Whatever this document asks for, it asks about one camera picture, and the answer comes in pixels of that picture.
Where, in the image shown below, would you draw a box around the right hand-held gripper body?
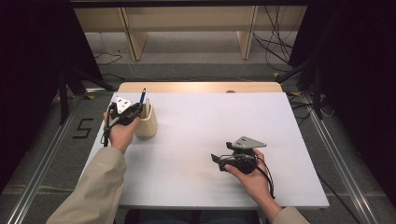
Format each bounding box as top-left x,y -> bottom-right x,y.
221,135 -> 268,175

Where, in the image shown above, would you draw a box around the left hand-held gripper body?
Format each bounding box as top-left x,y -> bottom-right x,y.
107,95 -> 135,127

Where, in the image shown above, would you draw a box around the wooden pen holder cup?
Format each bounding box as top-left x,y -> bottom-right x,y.
134,103 -> 159,140

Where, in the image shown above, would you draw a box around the person's left hand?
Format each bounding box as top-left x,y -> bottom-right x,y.
103,110 -> 141,155

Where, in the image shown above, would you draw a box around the person's right hand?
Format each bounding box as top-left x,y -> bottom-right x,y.
224,147 -> 276,207

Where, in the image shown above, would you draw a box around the black tripod stand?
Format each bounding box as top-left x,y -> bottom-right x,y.
57,65 -> 117,126

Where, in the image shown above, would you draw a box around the person's legs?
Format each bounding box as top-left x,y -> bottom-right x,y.
124,208 -> 260,224

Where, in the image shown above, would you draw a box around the black metal stand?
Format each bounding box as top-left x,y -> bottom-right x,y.
275,57 -> 324,120

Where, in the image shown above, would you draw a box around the light wooden desk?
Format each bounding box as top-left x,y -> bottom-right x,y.
73,6 -> 308,62

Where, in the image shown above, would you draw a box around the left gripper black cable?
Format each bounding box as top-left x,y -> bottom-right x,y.
99,104 -> 121,147

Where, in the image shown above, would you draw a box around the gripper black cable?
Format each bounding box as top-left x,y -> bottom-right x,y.
99,104 -> 121,147
253,155 -> 277,201

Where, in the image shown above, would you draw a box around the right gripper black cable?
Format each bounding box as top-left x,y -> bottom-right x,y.
253,155 -> 277,201

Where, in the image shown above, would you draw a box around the thin black floor cable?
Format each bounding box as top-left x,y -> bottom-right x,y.
92,50 -> 124,66

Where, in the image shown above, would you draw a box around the metal floor rail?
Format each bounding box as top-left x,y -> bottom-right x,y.
299,92 -> 380,224
6,92 -> 82,224

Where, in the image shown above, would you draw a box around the bundle of black cables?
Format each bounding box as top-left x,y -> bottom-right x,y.
251,5 -> 297,73

